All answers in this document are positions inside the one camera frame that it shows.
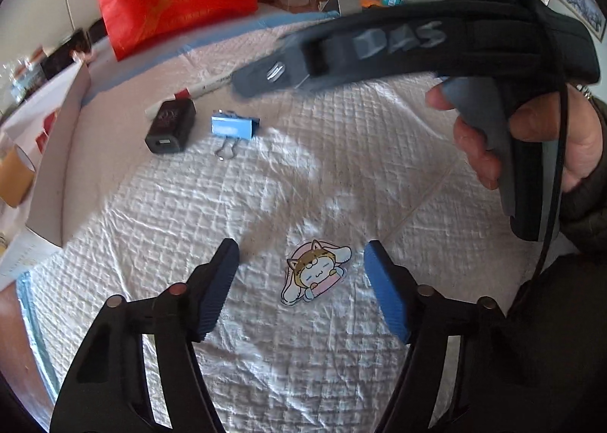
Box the blue binder clip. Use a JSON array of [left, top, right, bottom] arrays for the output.
[[211, 110, 260, 161]]

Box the black charger adapter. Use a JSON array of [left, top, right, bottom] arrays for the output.
[[145, 98, 197, 155]]

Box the white marker pen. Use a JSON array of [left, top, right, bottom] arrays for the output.
[[144, 72, 231, 121]]

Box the red cylindrical container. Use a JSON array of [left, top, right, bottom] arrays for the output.
[[36, 108, 60, 154]]

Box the person's right hand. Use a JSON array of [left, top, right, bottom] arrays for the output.
[[425, 78, 604, 192]]

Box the cartoon sticker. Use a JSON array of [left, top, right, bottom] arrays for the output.
[[281, 239, 352, 307]]

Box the white quilted pad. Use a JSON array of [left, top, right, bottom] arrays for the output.
[[15, 10, 580, 433]]

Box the white cardboard tray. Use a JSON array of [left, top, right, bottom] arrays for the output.
[[1, 63, 91, 288]]

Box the black box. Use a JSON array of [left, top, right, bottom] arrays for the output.
[[41, 20, 107, 81]]

